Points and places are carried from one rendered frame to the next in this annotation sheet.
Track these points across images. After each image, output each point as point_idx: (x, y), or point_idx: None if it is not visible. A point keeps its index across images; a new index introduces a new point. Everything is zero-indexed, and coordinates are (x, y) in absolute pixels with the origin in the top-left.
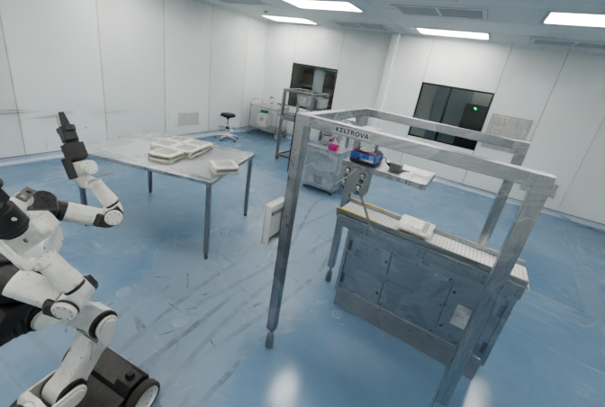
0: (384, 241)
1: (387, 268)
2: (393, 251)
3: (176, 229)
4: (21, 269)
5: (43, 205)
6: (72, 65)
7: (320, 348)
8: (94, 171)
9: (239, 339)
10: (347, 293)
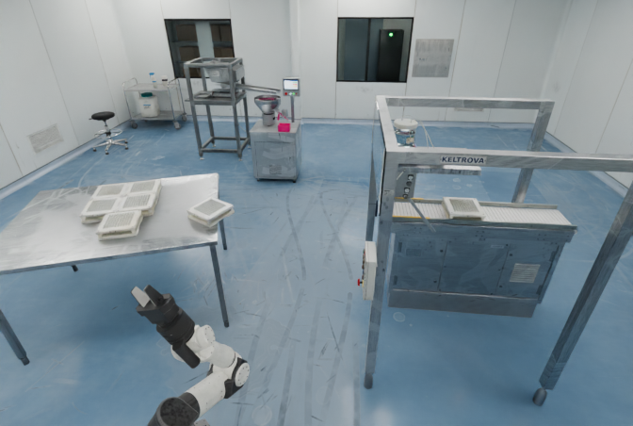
0: (441, 233)
1: (443, 256)
2: (448, 238)
3: None
4: None
5: (184, 422)
6: None
7: (412, 360)
8: (214, 336)
9: (338, 397)
10: (404, 293)
